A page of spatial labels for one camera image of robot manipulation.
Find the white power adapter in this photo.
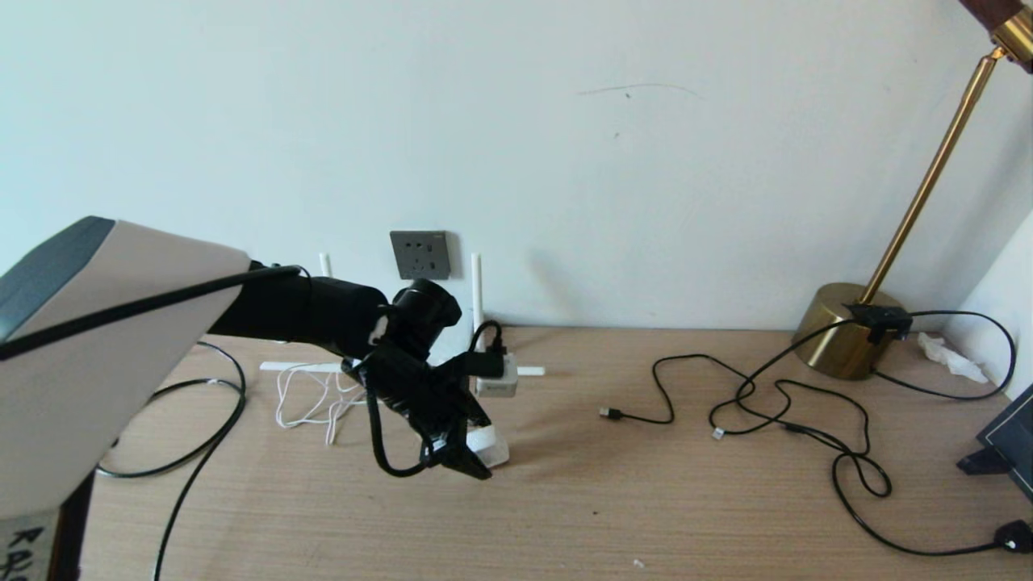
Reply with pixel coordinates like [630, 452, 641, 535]
[466, 425, 511, 470]

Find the white power cord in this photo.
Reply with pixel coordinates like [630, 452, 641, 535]
[275, 363, 374, 447]

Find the black ethernet cable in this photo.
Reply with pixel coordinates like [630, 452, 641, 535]
[97, 341, 247, 581]

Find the white router with antennas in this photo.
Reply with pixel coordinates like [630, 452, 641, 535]
[260, 253, 546, 378]

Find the brass desk lamp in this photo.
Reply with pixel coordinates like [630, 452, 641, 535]
[793, 0, 1033, 382]

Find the white crumpled tissue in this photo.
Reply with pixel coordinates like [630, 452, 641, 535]
[918, 332, 990, 385]

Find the dark panel on stand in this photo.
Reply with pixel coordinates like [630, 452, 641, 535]
[956, 383, 1033, 503]

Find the black USB cable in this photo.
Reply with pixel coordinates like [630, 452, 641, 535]
[599, 353, 893, 498]

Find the grey wall socket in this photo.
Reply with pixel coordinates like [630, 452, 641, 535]
[390, 231, 450, 281]

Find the black lamp power cord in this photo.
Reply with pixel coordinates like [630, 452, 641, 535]
[709, 303, 1033, 558]

